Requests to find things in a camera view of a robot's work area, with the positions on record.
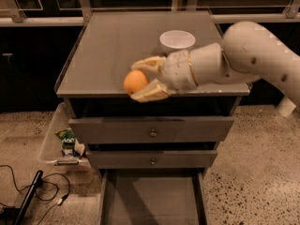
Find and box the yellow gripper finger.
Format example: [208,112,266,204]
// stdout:
[130,79,170,103]
[131,56,166,75]

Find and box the grey drawer cabinet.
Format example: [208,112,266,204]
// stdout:
[54,10,253,225]

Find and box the orange fruit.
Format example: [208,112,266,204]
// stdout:
[124,70,149,95]

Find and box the metal railing frame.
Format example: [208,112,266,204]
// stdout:
[0,0,300,27]

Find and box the grey top drawer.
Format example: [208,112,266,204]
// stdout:
[69,116,233,144]

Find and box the green snack bag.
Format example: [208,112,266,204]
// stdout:
[55,128,76,156]

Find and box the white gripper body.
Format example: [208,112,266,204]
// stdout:
[161,50,197,92]

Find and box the white ceramic bowl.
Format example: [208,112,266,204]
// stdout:
[159,30,196,53]

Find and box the grey middle drawer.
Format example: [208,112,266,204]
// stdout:
[87,150,218,169]

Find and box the black cable on floor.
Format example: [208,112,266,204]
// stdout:
[0,164,71,225]

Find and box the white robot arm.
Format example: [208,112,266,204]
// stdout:
[129,22,300,116]

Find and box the clear plastic storage bin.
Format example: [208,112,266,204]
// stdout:
[39,103,91,172]

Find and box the black bar device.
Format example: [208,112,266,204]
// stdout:
[13,171,43,225]

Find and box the grey open bottom drawer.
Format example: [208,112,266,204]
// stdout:
[97,169,210,225]

